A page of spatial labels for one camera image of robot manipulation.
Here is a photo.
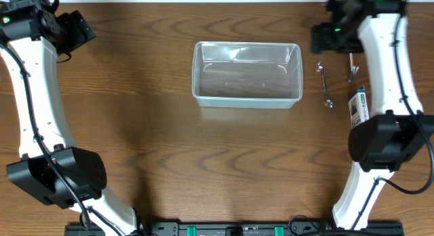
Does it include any small black-handled hammer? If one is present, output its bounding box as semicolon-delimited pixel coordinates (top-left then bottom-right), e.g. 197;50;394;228
348;53;359;83

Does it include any silver double-ended wrench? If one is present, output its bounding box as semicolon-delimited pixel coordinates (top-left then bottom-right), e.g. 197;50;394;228
317;62;334;109

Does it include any blue and white box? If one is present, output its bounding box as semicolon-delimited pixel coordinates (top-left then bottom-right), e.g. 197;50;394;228
348;86;370;128

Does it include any clear plastic container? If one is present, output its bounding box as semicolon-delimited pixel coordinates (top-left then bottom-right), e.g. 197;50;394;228
191;41;303;109

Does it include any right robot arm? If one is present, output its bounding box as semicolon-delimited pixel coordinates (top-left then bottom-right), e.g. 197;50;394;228
311;0;433;232

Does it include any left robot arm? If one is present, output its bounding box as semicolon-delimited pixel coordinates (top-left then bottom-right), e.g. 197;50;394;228
1;0;144;235

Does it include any black mounting rail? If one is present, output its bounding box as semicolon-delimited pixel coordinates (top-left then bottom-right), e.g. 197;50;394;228
64;219;405;236

